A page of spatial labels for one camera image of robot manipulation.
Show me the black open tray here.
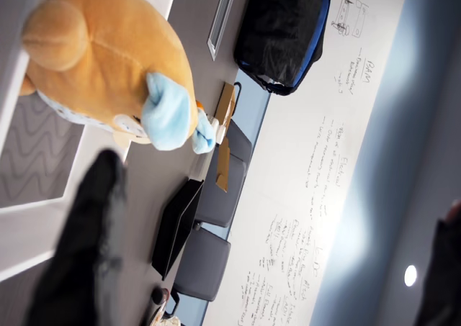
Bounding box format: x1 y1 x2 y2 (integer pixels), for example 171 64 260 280
151 177 205 282

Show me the round ceiling light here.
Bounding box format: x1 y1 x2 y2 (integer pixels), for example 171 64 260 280
403 264 418 287

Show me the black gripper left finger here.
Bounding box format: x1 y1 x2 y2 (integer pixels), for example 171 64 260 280
27 149 145 326

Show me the grey office chair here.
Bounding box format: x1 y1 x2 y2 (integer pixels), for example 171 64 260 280
194 119 253 228
171 228 231 302

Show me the flat brown cardboard piece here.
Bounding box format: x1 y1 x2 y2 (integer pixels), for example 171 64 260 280
215 138 231 194

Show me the tan plush bear toy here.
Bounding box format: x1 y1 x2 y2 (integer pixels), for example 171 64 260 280
19 0 219 156

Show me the small white tray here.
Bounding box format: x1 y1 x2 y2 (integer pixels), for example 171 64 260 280
0 0 179 282

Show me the open brown cardboard box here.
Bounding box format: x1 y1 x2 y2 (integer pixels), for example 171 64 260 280
214 82 241 140

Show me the black bag with blue trim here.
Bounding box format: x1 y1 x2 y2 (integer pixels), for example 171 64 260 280
233 0 333 96

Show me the whiteboard with handwriting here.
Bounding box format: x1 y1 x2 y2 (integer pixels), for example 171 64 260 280
200 0 407 326

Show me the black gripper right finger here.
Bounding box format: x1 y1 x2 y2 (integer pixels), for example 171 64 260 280
413 200 461 326

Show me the silver table cable slot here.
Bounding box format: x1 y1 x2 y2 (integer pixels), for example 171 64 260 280
207 0 241 61

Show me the plate with patterned rim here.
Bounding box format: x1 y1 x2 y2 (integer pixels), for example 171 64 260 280
148 300 169 326

